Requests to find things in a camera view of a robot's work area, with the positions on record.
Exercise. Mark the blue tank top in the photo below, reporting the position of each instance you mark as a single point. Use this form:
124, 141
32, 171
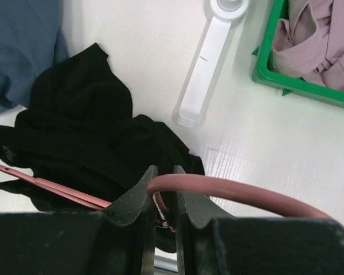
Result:
31, 41

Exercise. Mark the pink wire hanger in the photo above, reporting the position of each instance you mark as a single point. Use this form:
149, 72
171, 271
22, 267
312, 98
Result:
216, 187

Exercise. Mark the green plastic tray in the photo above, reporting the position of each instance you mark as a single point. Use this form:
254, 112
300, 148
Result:
263, 73

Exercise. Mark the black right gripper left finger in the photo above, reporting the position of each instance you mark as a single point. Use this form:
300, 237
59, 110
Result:
117, 240

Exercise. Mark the white rack base foot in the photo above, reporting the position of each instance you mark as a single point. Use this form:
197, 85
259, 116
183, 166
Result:
222, 17

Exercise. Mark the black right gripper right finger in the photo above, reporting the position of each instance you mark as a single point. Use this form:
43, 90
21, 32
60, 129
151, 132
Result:
211, 241

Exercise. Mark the aluminium mounting rail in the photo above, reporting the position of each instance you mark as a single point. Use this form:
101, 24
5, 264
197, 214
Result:
165, 263

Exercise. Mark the pink crumpled garment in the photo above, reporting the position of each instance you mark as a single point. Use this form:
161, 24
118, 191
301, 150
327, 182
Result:
309, 43

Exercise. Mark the black tank top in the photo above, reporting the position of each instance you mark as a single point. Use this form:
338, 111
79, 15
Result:
79, 131

